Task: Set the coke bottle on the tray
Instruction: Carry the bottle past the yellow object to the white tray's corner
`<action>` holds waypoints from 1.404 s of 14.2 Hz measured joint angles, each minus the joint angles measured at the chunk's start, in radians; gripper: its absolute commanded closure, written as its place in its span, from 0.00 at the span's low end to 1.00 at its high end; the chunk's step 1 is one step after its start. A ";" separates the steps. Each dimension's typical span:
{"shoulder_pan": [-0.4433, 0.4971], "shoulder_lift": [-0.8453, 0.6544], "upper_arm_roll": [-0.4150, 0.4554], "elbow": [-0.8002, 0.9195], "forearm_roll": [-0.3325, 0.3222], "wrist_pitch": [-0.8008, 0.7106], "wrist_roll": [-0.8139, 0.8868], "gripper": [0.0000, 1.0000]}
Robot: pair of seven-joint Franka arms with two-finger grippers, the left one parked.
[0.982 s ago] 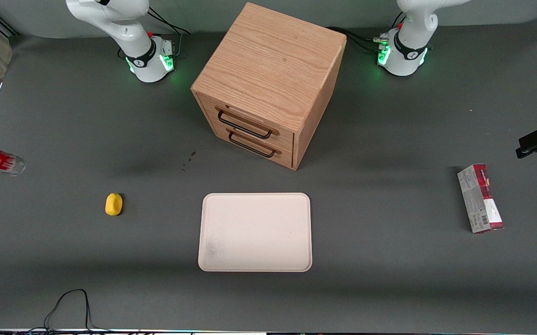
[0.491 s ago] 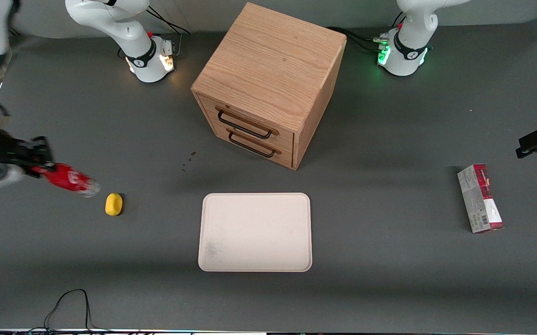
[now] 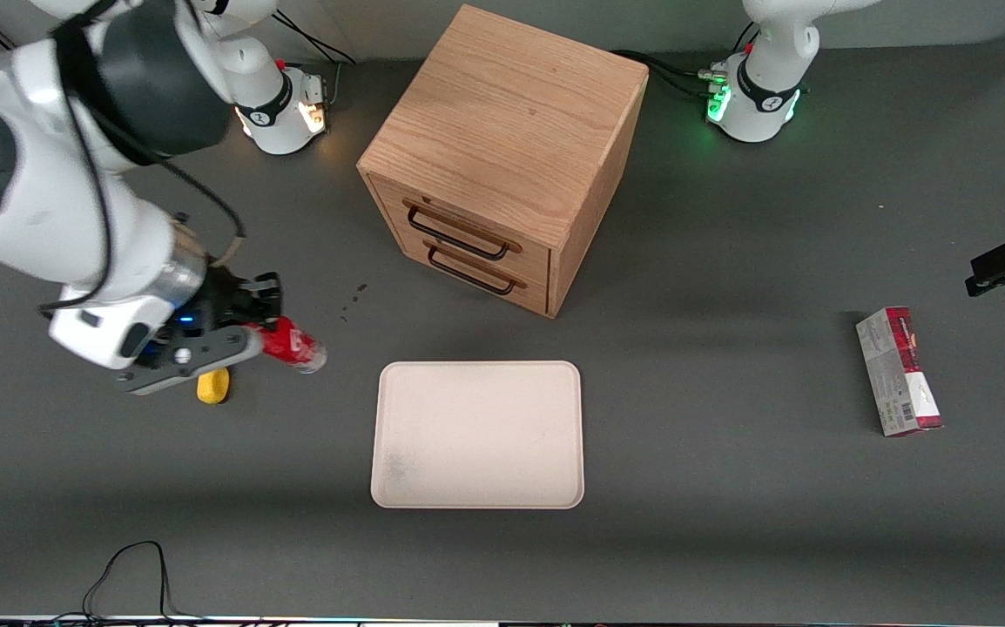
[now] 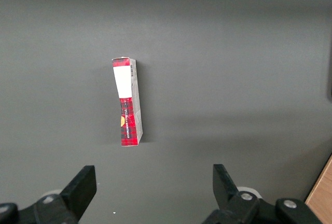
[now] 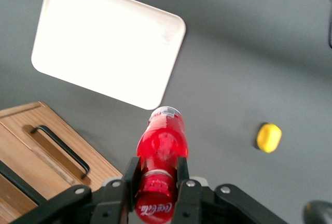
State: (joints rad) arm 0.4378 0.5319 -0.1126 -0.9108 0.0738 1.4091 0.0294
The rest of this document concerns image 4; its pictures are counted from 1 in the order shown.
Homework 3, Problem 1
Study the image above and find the red plaid cardboard box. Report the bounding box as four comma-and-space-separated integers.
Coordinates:
112, 57, 144, 147

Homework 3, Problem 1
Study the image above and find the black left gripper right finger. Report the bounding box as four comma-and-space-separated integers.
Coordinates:
201, 164, 323, 224

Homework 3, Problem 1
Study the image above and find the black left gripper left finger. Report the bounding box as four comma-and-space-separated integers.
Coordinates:
0, 165, 98, 224

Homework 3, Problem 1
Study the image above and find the wooden drawer cabinet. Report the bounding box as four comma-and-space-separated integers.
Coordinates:
305, 153, 332, 224

